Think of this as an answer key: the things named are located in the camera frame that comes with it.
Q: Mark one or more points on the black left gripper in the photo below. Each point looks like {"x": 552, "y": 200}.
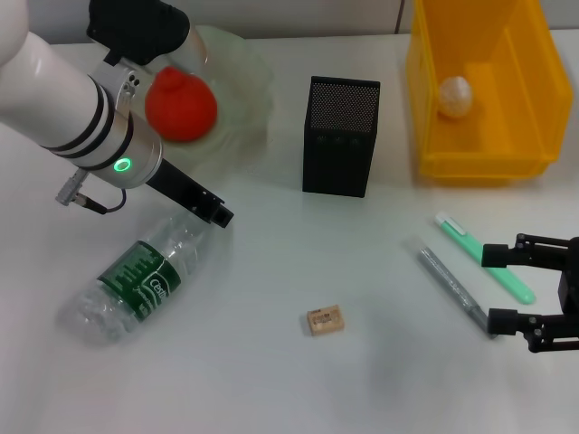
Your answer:
{"x": 181, "y": 187}

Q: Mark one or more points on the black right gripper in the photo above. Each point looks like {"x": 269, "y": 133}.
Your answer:
{"x": 571, "y": 285}

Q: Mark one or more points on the mint green pen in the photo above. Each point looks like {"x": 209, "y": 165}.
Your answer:
{"x": 457, "y": 230}

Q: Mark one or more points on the clear water bottle green label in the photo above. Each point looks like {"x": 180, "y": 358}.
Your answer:
{"x": 140, "y": 276}

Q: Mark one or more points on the red-orange toy orange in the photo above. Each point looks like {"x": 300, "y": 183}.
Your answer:
{"x": 183, "y": 110}

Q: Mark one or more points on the small tan eraser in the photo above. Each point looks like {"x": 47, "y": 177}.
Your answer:
{"x": 325, "y": 321}

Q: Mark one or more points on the white paper ball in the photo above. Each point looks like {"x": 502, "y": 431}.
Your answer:
{"x": 456, "y": 97}

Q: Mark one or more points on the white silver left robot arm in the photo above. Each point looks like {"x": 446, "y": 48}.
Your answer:
{"x": 54, "y": 99}

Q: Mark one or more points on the grey marker pen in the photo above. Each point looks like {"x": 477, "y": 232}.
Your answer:
{"x": 448, "y": 278}

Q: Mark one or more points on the black mesh pen holder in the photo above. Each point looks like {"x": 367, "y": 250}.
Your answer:
{"x": 337, "y": 158}

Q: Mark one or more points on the pale green glass fruit plate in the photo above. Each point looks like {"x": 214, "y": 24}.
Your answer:
{"x": 244, "y": 90}

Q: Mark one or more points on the yellow plastic bin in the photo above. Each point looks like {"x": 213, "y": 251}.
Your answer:
{"x": 497, "y": 135}

